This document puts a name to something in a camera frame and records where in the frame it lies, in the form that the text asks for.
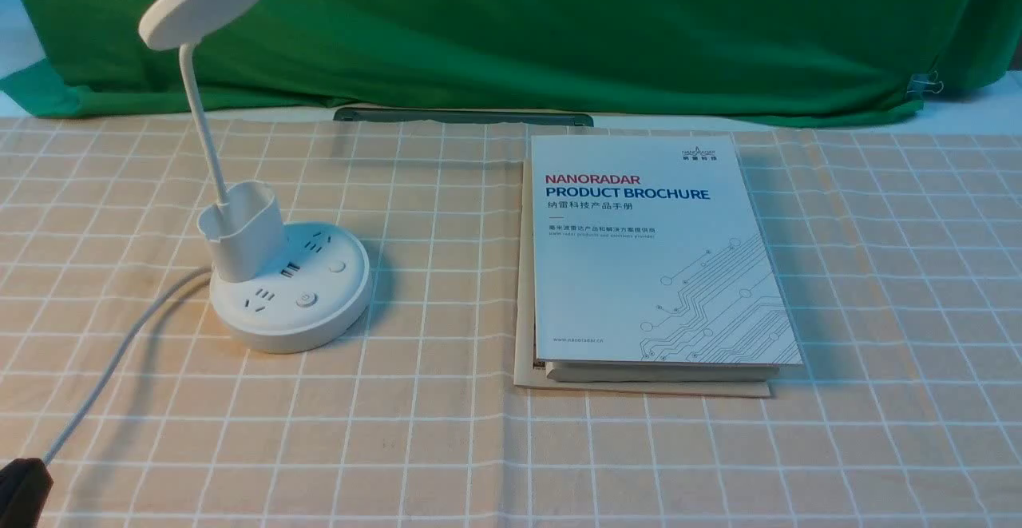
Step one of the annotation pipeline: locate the white desk lamp with sockets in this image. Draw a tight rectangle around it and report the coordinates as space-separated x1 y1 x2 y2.
138 0 372 354

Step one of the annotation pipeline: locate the white Nanoradar product brochure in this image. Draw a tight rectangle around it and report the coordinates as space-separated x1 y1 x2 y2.
529 135 802 369

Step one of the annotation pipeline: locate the dark grey flat bar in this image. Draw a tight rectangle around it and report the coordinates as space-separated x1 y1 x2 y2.
332 106 595 127

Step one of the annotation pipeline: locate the beige book under brochure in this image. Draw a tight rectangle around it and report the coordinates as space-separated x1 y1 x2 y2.
513 160 771 399

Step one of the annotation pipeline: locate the green backdrop cloth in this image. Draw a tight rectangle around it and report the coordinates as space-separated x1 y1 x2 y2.
0 0 1022 128

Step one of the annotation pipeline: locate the beige checkered tablecloth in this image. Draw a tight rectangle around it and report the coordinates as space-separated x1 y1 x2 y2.
39 121 1021 527

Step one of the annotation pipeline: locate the silver binder clip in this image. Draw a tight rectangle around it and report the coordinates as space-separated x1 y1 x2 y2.
905 70 945 99

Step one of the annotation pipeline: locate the black object at table corner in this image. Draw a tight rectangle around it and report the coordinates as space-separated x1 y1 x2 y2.
1 458 53 528

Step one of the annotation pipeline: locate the white lamp power cable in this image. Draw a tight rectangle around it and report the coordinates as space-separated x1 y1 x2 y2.
42 267 215 466

